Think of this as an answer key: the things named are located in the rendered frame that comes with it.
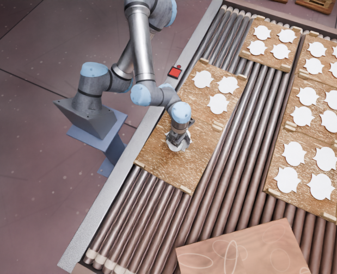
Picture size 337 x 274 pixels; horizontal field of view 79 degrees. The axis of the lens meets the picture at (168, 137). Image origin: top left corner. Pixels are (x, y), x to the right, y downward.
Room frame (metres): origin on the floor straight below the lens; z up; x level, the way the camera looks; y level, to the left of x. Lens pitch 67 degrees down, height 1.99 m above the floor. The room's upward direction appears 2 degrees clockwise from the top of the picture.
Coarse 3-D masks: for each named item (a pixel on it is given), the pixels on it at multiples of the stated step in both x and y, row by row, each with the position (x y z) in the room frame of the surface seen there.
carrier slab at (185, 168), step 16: (160, 128) 0.51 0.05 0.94; (192, 128) 0.51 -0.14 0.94; (208, 128) 0.52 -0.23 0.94; (160, 144) 0.41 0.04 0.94; (192, 144) 0.42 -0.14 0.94; (208, 144) 0.42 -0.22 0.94; (144, 160) 0.31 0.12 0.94; (160, 160) 0.32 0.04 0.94; (176, 160) 0.32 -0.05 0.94; (192, 160) 0.32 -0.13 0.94; (208, 160) 0.33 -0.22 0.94; (160, 176) 0.23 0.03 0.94; (176, 176) 0.23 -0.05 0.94; (192, 176) 0.24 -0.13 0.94; (192, 192) 0.16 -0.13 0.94
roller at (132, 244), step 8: (240, 16) 1.50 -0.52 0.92; (232, 32) 1.32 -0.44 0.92; (224, 48) 1.16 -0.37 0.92; (224, 56) 1.10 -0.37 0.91; (216, 64) 1.01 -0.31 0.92; (160, 184) 0.19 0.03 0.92; (152, 192) 0.15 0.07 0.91; (160, 192) 0.15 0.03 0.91; (152, 200) 0.11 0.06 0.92; (144, 208) 0.07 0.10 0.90; (152, 208) 0.07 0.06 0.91; (144, 216) 0.03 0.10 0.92; (144, 224) 0.00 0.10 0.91; (136, 232) -0.04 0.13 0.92; (136, 240) -0.07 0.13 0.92; (128, 248) -0.10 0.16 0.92; (128, 256) -0.14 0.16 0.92; (120, 264) -0.17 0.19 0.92; (120, 272) -0.20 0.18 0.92
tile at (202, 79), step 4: (200, 72) 0.91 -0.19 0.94; (204, 72) 0.92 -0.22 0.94; (208, 72) 0.92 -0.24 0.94; (196, 76) 0.88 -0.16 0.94; (200, 76) 0.88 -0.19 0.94; (204, 76) 0.88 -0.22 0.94; (208, 76) 0.89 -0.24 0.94; (196, 80) 0.85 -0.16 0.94; (200, 80) 0.85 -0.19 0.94; (204, 80) 0.85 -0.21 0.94; (208, 80) 0.85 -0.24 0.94; (196, 84) 0.82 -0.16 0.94; (200, 84) 0.82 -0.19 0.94; (204, 84) 0.82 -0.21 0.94; (208, 84) 0.82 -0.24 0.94; (200, 88) 0.79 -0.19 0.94
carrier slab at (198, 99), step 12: (192, 72) 0.92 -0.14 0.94; (216, 72) 0.93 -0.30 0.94; (228, 72) 0.93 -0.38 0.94; (192, 84) 0.82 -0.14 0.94; (216, 84) 0.83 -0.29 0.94; (240, 84) 0.84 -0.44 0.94; (180, 96) 0.73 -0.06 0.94; (192, 96) 0.73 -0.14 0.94; (204, 96) 0.74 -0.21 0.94; (228, 96) 0.74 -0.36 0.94; (192, 108) 0.65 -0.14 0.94; (204, 108) 0.65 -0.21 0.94; (228, 108) 0.66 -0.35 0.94; (204, 120) 0.57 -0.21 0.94; (216, 120) 0.57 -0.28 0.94; (228, 120) 0.58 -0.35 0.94
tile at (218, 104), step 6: (210, 96) 0.73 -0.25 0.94; (216, 96) 0.73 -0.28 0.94; (222, 96) 0.74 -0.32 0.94; (210, 102) 0.69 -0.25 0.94; (216, 102) 0.69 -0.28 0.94; (222, 102) 0.69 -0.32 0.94; (228, 102) 0.69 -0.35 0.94; (210, 108) 0.65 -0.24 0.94; (216, 108) 0.65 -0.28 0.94; (222, 108) 0.65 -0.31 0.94; (216, 114) 0.61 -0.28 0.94
